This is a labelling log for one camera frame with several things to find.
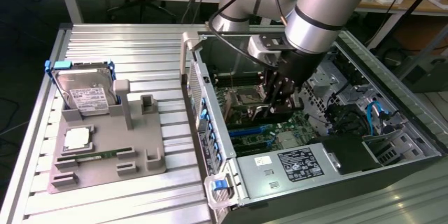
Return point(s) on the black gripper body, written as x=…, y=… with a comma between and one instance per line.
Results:
x=300, y=64

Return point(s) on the graphics card with fan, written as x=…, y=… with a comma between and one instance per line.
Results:
x=272, y=117

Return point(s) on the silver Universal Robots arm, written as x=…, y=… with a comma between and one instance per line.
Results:
x=314, y=11

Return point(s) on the CPU socket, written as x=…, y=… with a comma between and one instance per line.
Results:
x=246, y=96

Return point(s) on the metal disk bay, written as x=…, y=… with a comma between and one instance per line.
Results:
x=328, y=95

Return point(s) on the green motherboard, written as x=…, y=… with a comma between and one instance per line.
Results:
x=297, y=129

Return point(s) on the blue expansion slot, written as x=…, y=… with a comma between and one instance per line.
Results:
x=244, y=131

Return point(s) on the silver chipset heatsink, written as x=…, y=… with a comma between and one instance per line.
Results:
x=286, y=140

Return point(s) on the blue slot retention clips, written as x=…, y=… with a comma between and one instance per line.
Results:
x=209, y=127

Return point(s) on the black fan shroud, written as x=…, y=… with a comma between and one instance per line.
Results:
x=349, y=153

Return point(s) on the grey case clamp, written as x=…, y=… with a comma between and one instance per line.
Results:
x=218, y=200
x=190, y=40

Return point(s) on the grey power supply unit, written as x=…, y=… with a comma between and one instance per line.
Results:
x=258, y=179

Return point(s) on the blue case latch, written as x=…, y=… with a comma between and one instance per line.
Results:
x=220, y=184

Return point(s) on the black floor box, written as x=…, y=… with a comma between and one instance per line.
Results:
x=430, y=77

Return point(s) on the open black PC case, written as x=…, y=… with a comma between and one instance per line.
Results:
x=314, y=203

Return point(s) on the black slanted pole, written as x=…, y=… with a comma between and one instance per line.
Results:
x=416, y=1

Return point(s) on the grey parts rack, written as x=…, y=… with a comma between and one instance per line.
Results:
x=104, y=142

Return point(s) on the silver hard disk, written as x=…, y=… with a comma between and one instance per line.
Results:
x=84, y=82

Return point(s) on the green RAM stick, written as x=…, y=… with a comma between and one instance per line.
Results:
x=94, y=155

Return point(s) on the silver CPU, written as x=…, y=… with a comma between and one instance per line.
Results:
x=76, y=138

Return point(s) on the blue disk caddy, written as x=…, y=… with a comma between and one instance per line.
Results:
x=62, y=64

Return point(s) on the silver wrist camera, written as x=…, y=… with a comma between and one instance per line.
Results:
x=262, y=48

